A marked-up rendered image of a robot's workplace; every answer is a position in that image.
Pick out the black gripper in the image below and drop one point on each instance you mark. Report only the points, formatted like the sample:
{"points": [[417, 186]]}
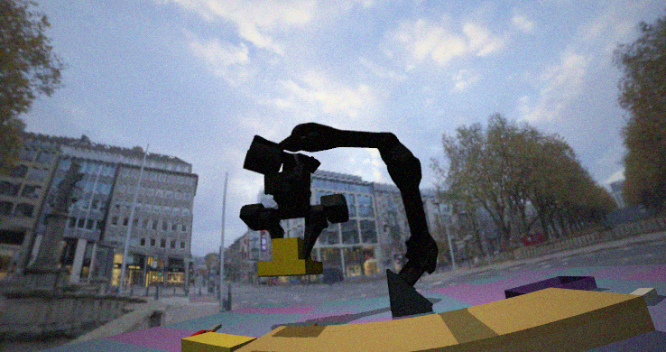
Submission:
{"points": [[334, 207]]}

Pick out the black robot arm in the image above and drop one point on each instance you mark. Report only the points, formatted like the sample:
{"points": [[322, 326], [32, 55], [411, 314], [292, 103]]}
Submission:
{"points": [[267, 158]]}

